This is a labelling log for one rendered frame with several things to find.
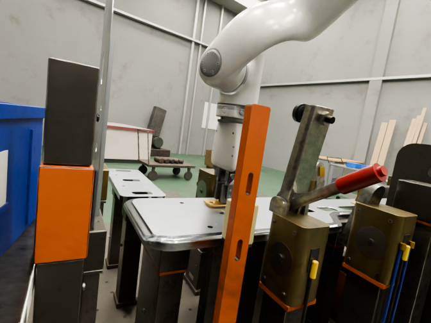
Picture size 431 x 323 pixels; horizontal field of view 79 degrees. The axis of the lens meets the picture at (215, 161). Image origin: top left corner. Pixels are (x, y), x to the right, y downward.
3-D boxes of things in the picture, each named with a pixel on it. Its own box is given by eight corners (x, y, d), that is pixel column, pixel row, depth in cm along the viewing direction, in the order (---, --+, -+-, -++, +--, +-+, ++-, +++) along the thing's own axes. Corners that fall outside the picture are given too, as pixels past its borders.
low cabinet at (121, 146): (121, 150, 879) (124, 124, 868) (151, 164, 693) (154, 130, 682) (54, 147, 758) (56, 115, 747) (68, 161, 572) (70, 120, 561)
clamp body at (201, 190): (197, 271, 86) (211, 166, 81) (214, 293, 75) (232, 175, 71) (178, 274, 82) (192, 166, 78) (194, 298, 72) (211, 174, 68)
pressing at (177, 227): (429, 197, 122) (430, 194, 122) (497, 214, 103) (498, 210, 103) (120, 201, 54) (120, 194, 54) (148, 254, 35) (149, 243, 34)
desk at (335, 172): (358, 191, 724) (363, 162, 714) (328, 194, 626) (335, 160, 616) (330, 184, 786) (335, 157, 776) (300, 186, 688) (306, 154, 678)
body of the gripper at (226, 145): (264, 120, 53) (256, 174, 54) (236, 118, 62) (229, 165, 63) (233, 115, 49) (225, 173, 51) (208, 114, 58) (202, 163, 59)
